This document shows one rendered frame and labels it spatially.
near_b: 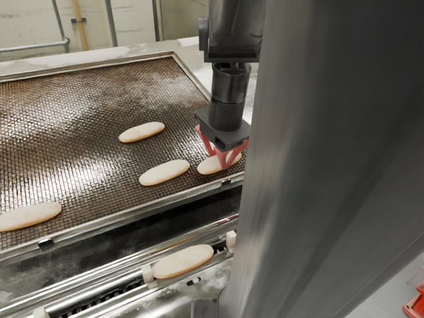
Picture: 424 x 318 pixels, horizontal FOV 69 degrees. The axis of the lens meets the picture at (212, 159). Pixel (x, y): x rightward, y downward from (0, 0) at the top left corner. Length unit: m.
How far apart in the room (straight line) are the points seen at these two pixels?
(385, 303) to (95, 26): 3.91
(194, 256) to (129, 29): 3.52
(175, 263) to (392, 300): 0.32
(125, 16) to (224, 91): 3.40
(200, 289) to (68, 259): 0.24
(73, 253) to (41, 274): 0.05
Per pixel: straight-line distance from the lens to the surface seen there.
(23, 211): 0.57
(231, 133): 0.51
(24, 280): 0.59
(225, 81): 0.46
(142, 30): 3.91
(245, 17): 0.32
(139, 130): 0.66
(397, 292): 0.58
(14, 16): 4.04
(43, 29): 4.06
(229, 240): 0.51
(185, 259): 0.49
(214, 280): 0.47
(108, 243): 0.59
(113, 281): 0.50
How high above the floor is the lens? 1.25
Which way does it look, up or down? 36 degrees down
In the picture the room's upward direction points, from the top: straight up
